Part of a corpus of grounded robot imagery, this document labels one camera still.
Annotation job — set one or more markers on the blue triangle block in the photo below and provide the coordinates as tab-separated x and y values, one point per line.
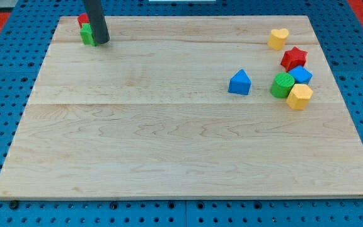
240	83

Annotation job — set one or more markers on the light wooden board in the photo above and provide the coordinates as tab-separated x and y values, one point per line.
148	116

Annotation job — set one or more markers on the green cylinder block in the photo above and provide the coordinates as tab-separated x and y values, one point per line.
282	85

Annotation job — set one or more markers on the yellow hexagon block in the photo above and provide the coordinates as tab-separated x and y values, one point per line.
299	96

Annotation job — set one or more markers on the yellow heart block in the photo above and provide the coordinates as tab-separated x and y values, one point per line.
278	38

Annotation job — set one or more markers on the green block near rod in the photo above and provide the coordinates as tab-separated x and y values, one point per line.
87	35

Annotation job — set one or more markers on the red star block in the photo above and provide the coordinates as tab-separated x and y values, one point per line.
293	58

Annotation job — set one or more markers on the blue cube block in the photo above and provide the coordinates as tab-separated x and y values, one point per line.
301	75

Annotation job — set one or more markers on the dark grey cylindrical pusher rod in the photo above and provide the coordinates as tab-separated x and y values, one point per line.
94	10

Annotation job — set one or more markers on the red block behind rod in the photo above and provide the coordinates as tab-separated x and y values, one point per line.
82	19

